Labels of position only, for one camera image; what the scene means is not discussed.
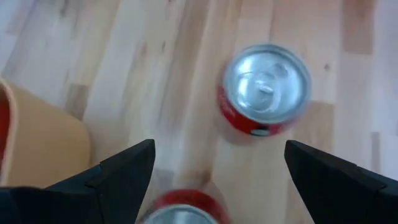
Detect red Coca-Cola can black figure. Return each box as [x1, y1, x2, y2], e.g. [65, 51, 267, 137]
[216, 43, 313, 138]

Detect mustard yellow plastic bin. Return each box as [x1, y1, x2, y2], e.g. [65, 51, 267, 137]
[0, 76, 91, 189]

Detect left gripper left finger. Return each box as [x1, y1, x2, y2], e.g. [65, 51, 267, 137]
[0, 139, 156, 224]

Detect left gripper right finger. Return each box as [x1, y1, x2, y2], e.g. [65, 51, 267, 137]
[284, 139, 398, 224]

